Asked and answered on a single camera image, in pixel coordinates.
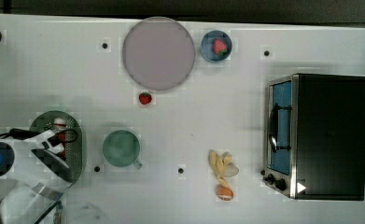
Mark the red ketchup bottle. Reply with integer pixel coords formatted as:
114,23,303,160
53,118,66,147

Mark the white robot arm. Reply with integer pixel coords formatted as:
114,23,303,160
0,129,73,224

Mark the green oval strainer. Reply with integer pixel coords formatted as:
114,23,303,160
29,110,85,184

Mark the red strawberry on table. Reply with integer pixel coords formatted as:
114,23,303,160
138,92,152,105

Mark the grey round plate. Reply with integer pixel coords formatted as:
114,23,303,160
122,17,195,91

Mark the peeled banana toy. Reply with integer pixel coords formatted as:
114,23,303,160
208,150,239,189

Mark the blue small bowl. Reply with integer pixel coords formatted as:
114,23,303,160
200,30,232,63

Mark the green mug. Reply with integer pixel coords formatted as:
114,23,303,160
103,130,143,170

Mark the strawberry in bowl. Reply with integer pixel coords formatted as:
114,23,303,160
212,38,228,56

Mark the orange white toy food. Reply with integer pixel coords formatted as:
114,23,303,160
216,185,234,201

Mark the black toaster oven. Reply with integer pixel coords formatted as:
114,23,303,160
260,73,365,201

